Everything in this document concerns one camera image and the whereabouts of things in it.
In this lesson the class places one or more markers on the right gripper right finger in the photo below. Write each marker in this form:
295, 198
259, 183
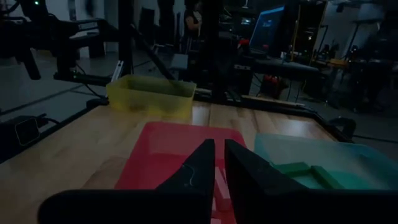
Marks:
295, 208

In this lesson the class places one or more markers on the computer monitor with blue screen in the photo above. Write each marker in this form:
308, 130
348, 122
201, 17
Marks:
266, 29

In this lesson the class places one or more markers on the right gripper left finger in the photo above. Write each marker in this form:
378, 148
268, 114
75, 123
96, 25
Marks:
140, 208

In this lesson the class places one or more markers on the translucent teal plastic bin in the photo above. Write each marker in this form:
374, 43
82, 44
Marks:
311, 149

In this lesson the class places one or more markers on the translucent pink-red plastic bin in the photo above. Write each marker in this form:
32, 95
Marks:
155, 155

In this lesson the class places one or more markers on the red background objects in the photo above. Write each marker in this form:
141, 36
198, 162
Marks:
271, 81

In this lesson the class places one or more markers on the dark background table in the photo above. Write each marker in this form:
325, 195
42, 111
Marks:
286, 67

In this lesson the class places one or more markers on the black diagonal frame brace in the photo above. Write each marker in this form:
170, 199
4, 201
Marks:
152, 54

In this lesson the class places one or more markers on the cluttered background workbench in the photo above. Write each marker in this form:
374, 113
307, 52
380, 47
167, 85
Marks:
339, 63

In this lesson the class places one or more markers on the black frame post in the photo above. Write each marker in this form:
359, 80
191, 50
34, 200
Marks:
126, 37
213, 62

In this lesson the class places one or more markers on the person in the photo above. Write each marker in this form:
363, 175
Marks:
192, 23

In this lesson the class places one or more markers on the grey box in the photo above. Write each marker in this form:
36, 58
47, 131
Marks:
179, 61

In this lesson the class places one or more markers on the translucent yellow plastic bin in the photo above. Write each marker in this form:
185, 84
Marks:
149, 102

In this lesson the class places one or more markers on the black table clamp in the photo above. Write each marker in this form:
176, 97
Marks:
346, 124

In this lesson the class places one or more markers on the white metal bracket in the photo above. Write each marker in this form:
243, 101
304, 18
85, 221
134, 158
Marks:
117, 71

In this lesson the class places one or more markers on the black camera box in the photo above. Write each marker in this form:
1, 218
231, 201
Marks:
21, 133

